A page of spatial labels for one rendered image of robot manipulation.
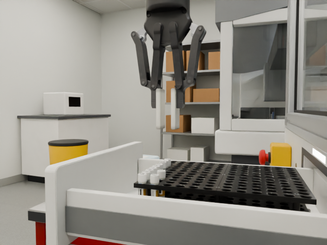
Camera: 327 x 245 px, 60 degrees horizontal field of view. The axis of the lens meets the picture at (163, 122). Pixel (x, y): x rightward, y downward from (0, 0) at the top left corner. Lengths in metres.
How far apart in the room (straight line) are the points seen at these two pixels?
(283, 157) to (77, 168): 0.50
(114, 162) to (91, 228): 0.15
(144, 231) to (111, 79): 5.26
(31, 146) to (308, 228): 3.97
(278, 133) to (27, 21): 3.92
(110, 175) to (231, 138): 0.82
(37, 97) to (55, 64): 0.64
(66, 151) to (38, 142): 1.11
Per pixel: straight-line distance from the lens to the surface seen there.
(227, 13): 1.30
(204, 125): 4.28
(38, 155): 4.09
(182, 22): 0.50
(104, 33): 5.80
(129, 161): 0.57
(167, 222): 0.35
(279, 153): 0.74
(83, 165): 0.43
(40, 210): 0.76
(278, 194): 0.37
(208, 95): 4.34
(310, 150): 0.51
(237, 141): 1.25
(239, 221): 0.33
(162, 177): 0.41
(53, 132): 3.86
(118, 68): 5.51
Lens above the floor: 1.00
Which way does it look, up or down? 3 degrees down
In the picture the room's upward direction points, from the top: straight up
